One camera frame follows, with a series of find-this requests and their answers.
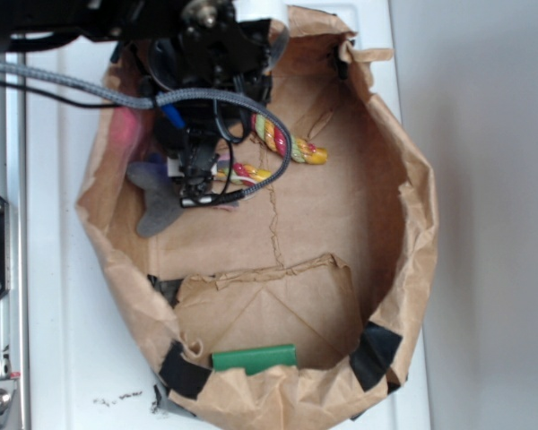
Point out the brown paper bag bin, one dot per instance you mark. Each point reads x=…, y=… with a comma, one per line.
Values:
x=336, y=259

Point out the aluminum frame rail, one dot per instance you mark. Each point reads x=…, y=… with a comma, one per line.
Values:
x=14, y=349

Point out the gray plush elephant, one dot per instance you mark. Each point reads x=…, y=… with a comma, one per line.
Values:
x=154, y=206

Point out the multicolor twisted rope toy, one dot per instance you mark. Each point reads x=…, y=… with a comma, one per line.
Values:
x=265, y=131

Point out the green rectangular block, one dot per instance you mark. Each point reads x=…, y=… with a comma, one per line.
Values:
x=255, y=360

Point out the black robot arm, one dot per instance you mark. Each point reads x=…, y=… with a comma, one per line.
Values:
x=206, y=66

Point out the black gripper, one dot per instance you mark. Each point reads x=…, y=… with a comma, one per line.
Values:
x=189, y=136

